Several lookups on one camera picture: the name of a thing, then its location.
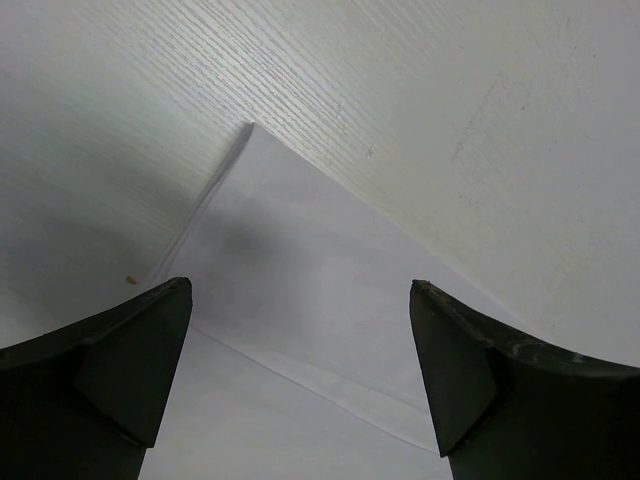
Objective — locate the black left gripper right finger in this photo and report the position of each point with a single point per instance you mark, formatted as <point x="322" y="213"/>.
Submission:
<point x="507" y="405"/>

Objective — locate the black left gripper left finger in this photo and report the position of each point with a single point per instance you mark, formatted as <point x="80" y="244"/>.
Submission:
<point x="86" y="401"/>

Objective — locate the white t shirt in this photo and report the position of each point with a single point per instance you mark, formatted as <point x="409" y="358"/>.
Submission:
<point x="299" y="362"/>

